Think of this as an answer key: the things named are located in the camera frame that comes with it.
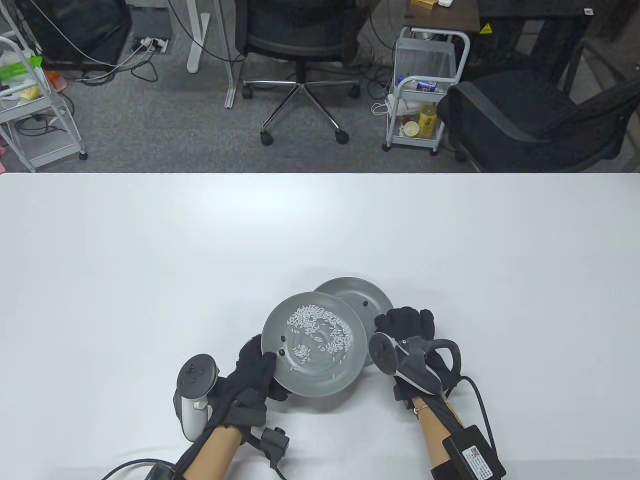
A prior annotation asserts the black cabinet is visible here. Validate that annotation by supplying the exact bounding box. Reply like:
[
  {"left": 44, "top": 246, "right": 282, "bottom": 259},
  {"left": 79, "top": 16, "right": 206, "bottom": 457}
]
[{"left": 472, "top": 0, "right": 601, "bottom": 86}]

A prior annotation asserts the VR controller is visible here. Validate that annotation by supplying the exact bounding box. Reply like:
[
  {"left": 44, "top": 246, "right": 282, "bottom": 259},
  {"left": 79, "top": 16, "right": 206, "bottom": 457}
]
[
  {"left": 369, "top": 331, "right": 462, "bottom": 397},
  {"left": 172, "top": 354, "right": 221, "bottom": 442}
]

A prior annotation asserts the white desk leg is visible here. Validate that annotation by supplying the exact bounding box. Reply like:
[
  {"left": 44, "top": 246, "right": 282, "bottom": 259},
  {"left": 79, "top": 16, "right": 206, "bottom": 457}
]
[
  {"left": 186, "top": 0, "right": 211, "bottom": 74},
  {"left": 215, "top": 0, "right": 241, "bottom": 108}
]

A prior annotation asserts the white floor cable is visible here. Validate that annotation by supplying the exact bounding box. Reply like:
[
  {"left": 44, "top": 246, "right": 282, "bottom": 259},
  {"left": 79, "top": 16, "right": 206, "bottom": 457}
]
[{"left": 75, "top": 45, "right": 153, "bottom": 83}]

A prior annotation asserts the brown wooden table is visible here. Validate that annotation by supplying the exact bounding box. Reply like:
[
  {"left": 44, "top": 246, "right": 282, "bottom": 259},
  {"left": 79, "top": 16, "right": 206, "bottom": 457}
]
[{"left": 404, "top": 0, "right": 481, "bottom": 33}]

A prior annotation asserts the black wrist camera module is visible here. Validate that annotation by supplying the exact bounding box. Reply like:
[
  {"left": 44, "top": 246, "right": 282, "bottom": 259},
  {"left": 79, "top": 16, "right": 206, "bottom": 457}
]
[{"left": 260, "top": 426, "right": 291, "bottom": 471}]

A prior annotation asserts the person's right forearm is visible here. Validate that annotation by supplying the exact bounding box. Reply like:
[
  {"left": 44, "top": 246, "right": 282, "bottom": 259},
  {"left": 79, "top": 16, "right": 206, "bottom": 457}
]
[{"left": 412, "top": 397, "right": 468, "bottom": 480}]

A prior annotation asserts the person's left forearm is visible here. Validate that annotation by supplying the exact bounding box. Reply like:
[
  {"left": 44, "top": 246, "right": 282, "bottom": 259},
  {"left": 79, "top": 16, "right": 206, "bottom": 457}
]
[{"left": 182, "top": 425, "right": 246, "bottom": 480}]

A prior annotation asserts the black box with white label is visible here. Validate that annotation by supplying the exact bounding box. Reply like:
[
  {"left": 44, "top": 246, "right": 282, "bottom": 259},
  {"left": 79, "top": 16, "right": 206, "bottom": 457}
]
[{"left": 431, "top": 425, "right": 507, "bottom": 480}]

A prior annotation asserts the black floor cable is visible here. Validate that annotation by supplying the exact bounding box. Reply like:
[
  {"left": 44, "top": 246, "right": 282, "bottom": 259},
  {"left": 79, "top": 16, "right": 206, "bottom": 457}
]
[{"left": 131, "top": 60, "right": 158, "bottom": 83}]

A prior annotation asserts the person's left hand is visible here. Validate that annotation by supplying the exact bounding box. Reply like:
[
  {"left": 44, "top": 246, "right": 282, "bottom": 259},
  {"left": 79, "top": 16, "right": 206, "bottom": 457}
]
[{"left": 206, "top": 334, "right": 290, "bottom": 431}]

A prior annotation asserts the yellow drink bottle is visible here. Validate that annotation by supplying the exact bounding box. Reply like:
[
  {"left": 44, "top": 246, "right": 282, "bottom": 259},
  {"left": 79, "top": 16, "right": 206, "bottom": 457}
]
[{"left": 417, "top": 102, "right": 438, "bottom": 140}]

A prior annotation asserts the black chair with chrome base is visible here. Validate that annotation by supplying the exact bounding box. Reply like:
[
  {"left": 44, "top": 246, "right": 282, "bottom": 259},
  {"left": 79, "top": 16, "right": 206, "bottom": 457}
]
[{"left": 235, "top": 0, "right": 373, "bottom": 147}]

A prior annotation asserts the grey plate holding rice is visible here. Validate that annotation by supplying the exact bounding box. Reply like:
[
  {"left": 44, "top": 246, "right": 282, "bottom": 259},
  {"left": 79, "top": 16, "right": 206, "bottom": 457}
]
[{"left": 261, "top": 291, "right": 368, "bottom": 398}]

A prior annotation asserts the large black case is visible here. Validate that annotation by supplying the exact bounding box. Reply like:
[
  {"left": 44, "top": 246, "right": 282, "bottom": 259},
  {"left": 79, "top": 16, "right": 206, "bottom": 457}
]
[{"left": 15, "top": 0, "right": 133, "bottom": 68}]

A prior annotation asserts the black armchair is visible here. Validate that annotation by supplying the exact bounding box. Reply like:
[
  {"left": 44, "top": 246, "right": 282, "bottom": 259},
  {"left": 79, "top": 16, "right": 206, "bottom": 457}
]
[{"left": 439, "top": 37, "right": 640, "bottom": 173}]

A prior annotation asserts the white mesh trolley cart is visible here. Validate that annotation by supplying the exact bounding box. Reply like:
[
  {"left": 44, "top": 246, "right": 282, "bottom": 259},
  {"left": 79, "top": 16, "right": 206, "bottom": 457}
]
[{"left": 382, "top": 26, "right": 471, "bottom": 157}]

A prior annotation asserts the green plastic bag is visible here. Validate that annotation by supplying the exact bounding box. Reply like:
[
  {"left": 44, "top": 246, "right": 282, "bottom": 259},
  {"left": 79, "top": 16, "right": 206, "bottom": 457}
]
[{"left": 0, "top": 52, "right": 43, "bottom": 83}]

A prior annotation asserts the dark grey floor box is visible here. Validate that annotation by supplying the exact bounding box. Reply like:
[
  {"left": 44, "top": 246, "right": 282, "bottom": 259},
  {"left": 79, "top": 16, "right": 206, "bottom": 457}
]
[{"left": 129, "top": 4, "right": 175, "bottom": 40}]

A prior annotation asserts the person's right hand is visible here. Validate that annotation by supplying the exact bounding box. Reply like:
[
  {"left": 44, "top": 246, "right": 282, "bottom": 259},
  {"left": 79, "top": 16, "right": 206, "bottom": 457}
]
[{"left": 374, "top": 307, "right": 464, "bottom": 412}]

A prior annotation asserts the pile of white rice grains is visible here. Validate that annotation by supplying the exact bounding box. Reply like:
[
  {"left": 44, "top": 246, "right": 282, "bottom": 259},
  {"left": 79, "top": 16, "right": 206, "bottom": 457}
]
[{"left": 286, "top": 305, "right": 354, "bottom": 373}]

